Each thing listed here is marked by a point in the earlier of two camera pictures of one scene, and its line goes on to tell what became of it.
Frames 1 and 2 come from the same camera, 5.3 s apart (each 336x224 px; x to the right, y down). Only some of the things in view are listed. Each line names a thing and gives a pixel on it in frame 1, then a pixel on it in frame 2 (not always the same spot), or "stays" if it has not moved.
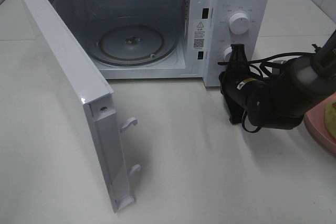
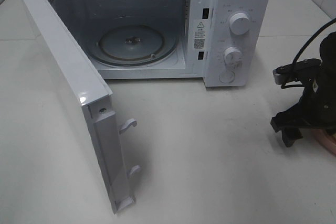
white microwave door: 87,78 stays
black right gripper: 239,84 to 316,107
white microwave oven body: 161,25 stays
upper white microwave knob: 238,23 stays
